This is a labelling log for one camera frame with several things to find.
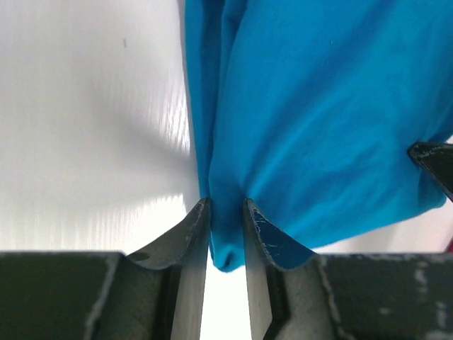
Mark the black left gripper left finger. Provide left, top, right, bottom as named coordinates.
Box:
left=1, top=199, right=210, bottom=339

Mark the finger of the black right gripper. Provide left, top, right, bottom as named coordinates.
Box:
left=408, top=142, right=453, bottom=201

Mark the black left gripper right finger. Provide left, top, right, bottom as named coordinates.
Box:
left=243, top=199, right=452, bottom=339

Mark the blue t shirt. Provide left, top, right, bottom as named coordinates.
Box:
left=185, top=1, right=452, bottom=272

